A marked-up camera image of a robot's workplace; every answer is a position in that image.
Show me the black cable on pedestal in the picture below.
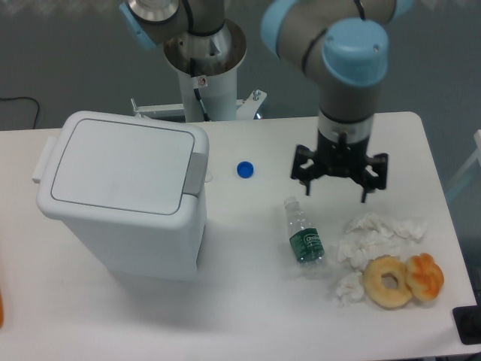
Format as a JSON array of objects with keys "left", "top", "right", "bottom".
[{"left": 189, "top": 58, "right": 211, "bottom": 123}]

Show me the black cable on floor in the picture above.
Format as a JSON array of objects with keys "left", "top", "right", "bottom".
[{"left": 0, "top": 96, "right": 41, "bottom": 131}]

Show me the orange object at edge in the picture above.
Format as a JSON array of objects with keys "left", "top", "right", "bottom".
[{"left": 0, "top": 292, "right": 5, "bottom": 328}]

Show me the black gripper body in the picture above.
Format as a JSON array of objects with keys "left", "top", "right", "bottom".
[{"left": 314, "top": 130, "right": 372, "bottom": 180}]

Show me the black device at edge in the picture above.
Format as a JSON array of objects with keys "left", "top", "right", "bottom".
[{"left": 452, "top": 305, "right": 480, "bottom": 345}]

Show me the white plastic trash can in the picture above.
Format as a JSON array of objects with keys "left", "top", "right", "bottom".
[{"left": 32, "top": 111, "right": 210, "bottom": 281}]

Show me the blue bottle cap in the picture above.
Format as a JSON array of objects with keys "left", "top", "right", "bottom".
[{"left": 236, "top": 161, "right": 255, "bottom": 179}]

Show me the large crumpled white tissue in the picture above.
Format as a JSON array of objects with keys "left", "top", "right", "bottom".
[{"left": 337, "top": 212, "right": 428, "bottom": 271}]

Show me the orange glazed bread roll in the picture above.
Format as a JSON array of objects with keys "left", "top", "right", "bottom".
[{"left": 405, "top": 253, "right": 444, "bottom": 302}]

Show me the clear bottle green label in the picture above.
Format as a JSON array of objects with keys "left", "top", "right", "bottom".
[{"left": 284, "top": 197, "right": 325, "bottom": 279}]

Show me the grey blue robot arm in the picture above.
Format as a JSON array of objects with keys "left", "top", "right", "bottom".
[{"left": 119, "top": 1, "right": 411, "bottom": 194}]

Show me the small crumpled white tissue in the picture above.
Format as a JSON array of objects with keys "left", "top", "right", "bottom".
[{"left": 336, "top": 272, "right": 365, "bottom": 307}]

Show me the plain ring donut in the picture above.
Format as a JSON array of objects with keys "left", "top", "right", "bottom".
[{"left": 363, "top": 256, "right": 413, "bottom": 309}]

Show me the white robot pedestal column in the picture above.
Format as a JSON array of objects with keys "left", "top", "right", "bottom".
[{"left": 164, "top": 20, "right": 247, "bottom": 121}]

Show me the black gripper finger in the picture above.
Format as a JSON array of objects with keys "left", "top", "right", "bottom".
[
  {"left": 290, "top": 144, "right": 325, "bottom": 196},
  {"left": 353, "top": 153, "right": 389, "bottom": 203}
]

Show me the white frame at right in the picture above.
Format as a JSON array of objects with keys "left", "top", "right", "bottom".
[{"left": 445, "top": 129, "right": 480, "bottom": 202}]

